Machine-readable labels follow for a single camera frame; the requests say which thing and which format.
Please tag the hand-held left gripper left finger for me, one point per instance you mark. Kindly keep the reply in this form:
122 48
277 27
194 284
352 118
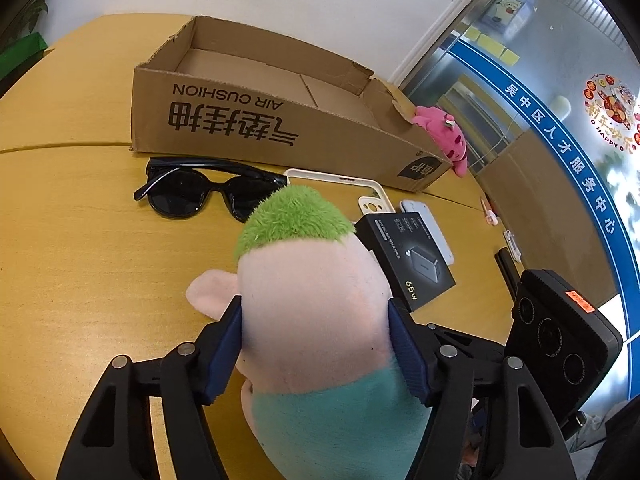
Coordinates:
229 345

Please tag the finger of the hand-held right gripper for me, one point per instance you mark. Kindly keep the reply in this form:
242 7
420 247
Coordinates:
480 347

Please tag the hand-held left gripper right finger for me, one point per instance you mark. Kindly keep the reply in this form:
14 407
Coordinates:
402 345

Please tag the black charger box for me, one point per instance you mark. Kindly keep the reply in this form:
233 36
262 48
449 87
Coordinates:
410 255

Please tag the green-haired pink plush toy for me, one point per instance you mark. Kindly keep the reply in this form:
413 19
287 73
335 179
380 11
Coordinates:
315 310

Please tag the white clear phone case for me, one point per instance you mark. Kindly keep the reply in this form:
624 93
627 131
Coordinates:
371 205

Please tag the brown cardboard box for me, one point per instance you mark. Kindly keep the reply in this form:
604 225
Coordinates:
280 125

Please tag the wooden desktop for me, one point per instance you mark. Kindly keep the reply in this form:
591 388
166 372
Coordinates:
85 260

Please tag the black chair back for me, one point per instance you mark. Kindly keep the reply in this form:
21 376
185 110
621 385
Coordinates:
507 275

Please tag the pink pen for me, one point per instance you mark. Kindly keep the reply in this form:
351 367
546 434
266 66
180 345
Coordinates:
487 210

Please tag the brown cardboard panel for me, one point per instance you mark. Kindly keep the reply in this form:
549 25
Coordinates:
545 200

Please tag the black sunglasses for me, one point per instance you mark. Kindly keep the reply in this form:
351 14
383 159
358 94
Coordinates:
175 195

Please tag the blue window banner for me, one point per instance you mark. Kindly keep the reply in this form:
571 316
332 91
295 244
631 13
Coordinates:
550 135

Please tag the red round window sticker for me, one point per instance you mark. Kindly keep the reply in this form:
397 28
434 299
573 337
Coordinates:
615 107

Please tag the yellow sticky notes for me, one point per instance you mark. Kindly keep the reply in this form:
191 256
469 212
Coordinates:
492 45

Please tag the cartoon poster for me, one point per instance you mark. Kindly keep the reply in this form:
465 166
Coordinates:
507 7

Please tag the green board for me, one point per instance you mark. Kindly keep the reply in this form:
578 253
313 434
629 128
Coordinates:
20 57

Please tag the green potted plant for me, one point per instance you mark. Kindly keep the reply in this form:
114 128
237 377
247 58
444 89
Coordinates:
35 12

